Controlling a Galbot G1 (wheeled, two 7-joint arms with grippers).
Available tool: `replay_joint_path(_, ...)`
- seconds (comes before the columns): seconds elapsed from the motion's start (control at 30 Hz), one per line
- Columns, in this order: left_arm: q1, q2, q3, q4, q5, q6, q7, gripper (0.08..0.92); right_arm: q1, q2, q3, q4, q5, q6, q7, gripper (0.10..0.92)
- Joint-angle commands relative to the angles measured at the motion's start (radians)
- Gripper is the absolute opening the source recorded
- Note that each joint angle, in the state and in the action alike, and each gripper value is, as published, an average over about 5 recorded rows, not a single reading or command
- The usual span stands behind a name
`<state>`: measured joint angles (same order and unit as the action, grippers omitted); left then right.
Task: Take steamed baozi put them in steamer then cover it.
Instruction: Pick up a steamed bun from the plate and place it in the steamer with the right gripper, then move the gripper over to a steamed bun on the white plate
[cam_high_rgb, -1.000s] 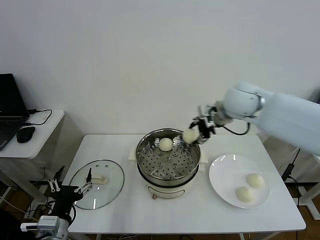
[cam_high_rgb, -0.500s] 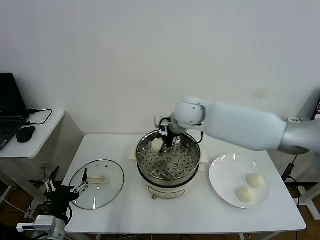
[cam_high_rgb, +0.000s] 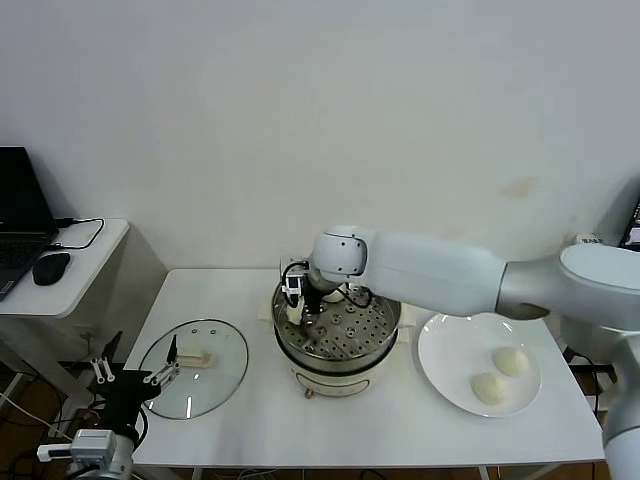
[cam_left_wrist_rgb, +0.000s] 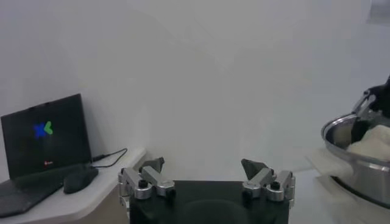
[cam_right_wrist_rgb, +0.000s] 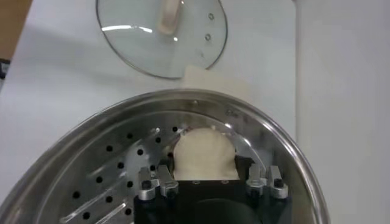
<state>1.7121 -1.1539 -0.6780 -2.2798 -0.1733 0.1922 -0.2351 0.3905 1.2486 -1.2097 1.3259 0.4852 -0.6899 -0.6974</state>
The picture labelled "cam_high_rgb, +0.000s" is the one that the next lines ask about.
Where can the white labelled box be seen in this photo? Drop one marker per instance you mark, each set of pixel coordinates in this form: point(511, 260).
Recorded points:
point(592, 240)

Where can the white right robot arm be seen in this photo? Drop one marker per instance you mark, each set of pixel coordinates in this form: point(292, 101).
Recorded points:
point(435, 280)

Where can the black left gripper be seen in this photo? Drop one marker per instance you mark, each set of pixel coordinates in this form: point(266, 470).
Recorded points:
point(127, 390)

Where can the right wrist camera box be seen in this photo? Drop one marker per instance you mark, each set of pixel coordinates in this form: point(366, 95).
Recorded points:
point(292, 290)

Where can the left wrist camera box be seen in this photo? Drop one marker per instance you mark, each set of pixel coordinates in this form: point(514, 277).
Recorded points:
point(92, 442)

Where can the dark laptop with lit screen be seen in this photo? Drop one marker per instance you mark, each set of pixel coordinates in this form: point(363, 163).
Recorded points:
point(632, 230)

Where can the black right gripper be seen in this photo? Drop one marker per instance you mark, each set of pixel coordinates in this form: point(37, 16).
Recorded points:
point(314, 300)

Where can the white side table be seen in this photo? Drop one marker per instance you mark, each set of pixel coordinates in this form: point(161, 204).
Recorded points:
point(80, 280)

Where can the stainless steel steamer pot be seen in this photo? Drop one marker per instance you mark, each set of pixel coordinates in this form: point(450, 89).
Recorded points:
point(360, 335)

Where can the white round plate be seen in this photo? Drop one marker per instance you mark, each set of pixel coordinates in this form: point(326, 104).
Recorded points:
point(450, 360)

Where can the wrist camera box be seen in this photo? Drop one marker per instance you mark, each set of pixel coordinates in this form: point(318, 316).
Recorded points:
point(292, 290)
point(92, 442)

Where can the black computer mouse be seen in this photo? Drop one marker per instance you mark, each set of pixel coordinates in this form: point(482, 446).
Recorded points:
point(51, 269)

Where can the white steamed baozi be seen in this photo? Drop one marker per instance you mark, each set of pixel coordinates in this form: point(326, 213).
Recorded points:
point(511, 361)
point(334, 296)
point(296, 315)
point(491, 387)

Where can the round glass pot lid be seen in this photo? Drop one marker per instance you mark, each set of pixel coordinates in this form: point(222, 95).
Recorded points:
point(225, 340)

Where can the black open laptop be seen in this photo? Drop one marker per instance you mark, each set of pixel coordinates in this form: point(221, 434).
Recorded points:
point(20, 200)

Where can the black power adapter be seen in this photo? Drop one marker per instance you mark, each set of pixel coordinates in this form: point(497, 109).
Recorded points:
point(575, 356)

